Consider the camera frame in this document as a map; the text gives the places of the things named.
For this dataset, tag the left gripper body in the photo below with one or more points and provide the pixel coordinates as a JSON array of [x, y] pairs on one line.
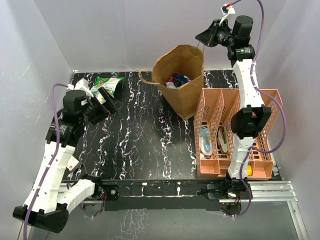
[[96, 111]]

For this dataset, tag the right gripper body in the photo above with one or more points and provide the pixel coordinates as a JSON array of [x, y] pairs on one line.
[[223, 37]]

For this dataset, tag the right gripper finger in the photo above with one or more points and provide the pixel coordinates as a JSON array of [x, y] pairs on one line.
[[207, 28], [208, 41]]

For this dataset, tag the green white snack bag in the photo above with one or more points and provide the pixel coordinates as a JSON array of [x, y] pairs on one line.
[[109, 84]]

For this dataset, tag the brown paper bag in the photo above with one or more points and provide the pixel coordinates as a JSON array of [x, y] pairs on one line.
[[187, 60]]

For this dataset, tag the blue snack packet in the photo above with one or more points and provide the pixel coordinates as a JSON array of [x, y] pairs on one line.
[[176, 81]]

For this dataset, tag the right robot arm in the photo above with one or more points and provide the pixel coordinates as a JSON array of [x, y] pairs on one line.
[[252, 115]]

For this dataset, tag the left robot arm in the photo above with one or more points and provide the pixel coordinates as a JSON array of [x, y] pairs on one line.
[[45, 208]]

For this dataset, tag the small white box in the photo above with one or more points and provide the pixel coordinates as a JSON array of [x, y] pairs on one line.
[[73, 164]]

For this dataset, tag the pink plastic desk organizer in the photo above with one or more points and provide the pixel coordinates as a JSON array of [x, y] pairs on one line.
[[216, 107]]

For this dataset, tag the blue white toothbrush pack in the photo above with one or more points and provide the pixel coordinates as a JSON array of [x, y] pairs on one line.
[[205, 142]]

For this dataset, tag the beige stapler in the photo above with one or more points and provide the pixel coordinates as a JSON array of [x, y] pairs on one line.
[[222, 140]]

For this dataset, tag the yellow eraser block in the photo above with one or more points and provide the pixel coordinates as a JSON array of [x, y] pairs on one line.
[[249, 170]]

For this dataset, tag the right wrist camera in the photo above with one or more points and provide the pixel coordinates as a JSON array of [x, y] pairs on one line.
[[227, 10]]

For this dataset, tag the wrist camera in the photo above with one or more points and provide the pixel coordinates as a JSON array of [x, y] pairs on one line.
[[82, 85], [227, 10]]

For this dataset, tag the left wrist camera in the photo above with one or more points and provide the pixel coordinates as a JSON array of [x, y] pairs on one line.
[[82, 85]]

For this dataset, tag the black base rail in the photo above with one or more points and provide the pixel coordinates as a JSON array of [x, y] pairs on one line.
[[170, 194]]

